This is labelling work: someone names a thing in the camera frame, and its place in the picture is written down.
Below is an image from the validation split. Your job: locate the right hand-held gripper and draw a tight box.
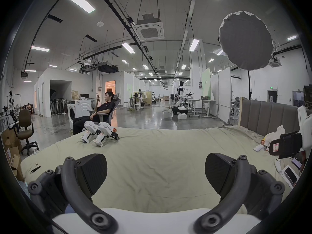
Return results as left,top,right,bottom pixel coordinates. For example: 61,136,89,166
269,105,312,159

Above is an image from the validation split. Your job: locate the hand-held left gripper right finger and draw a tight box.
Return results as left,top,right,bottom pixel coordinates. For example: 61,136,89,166
194,153,286,234

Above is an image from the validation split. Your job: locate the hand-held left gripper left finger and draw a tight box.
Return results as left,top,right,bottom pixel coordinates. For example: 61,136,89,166
27,154,119,234

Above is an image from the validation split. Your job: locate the white plastic bag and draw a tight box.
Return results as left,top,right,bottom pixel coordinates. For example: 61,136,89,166
264,125,286,147

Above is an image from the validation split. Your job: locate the black phone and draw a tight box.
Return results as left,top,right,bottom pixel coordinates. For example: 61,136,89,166
291,156,304,172

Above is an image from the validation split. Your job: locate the white box with dark screen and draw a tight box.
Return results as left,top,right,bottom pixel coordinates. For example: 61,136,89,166
280,164,300,189

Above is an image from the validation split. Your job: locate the grey padded headboard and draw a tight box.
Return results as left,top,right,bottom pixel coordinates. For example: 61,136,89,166
240,99,302,137

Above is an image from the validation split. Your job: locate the spare white hand-held gripper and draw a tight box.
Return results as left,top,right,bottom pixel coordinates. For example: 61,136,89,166
92,122,120,147
80,121,100,143

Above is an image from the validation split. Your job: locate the brown carton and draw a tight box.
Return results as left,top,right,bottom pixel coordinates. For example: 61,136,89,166
1,128,19,151
5,146,24,183

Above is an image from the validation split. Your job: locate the white washing machine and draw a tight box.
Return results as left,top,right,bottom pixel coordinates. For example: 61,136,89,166
67,99,96,129

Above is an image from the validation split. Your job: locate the group of standing fans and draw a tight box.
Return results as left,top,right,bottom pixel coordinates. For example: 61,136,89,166
50,97,68,116

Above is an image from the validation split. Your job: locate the brown office chair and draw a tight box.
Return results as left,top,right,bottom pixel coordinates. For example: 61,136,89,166
17,109,39,156

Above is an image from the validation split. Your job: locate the bed with pale green sheet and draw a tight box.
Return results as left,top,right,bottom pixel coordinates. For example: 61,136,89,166
20,126,305,214

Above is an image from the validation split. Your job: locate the white desk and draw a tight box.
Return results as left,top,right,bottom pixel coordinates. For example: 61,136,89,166
187,97,220,118

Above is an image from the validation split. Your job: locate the grey office chair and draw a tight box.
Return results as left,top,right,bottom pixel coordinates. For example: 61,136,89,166
87,93,121,127

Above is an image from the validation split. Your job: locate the white humanoid robot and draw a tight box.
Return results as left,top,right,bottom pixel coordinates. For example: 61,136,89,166
172,81,195,115

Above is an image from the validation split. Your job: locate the round softbox lamp on stand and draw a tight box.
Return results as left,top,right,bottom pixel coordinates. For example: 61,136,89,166
218,11,273,101

